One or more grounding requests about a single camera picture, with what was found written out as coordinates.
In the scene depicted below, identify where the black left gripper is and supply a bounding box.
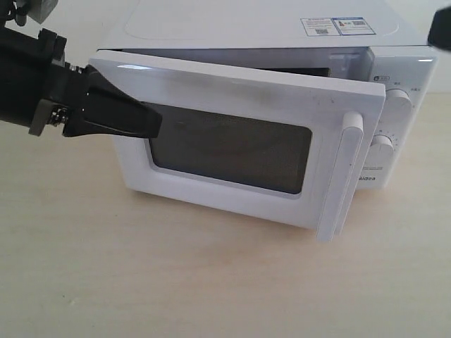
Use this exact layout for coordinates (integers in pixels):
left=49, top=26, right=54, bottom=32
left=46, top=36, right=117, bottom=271
left=1, top=27, right=162, bottom=139

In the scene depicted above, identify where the white microwave door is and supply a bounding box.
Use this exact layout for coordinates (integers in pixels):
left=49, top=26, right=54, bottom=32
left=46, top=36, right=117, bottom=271
left=89, top=50, right=385, bottom=242

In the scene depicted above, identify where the white lower microwave knob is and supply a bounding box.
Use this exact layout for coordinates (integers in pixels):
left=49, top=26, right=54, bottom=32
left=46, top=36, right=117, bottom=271
left=365, top=134, right=394, bottom=168

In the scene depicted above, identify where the white microwave oven body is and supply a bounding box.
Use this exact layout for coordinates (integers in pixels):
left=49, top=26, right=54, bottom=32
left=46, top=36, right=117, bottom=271
left=90, top=1, right=437, bottom=189

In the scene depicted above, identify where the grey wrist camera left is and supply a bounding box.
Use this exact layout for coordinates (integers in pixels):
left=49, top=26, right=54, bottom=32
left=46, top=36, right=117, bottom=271
left=15, top=0, right=58, bottom=25

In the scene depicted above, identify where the white microwave knob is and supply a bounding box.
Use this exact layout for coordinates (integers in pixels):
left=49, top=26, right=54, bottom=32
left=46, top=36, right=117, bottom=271
left=384, top=89, right=412, bottom=115
left=365, top=134, right=394, bottom=168

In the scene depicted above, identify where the white upper microwave knob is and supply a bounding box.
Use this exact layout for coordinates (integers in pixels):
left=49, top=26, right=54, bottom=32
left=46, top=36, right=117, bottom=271
left=384, top=89, right=412, bottom=115

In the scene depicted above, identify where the warning label sticker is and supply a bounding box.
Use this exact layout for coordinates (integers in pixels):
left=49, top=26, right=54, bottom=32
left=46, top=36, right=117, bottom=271
left=300, top=17, right=376, bottom=37

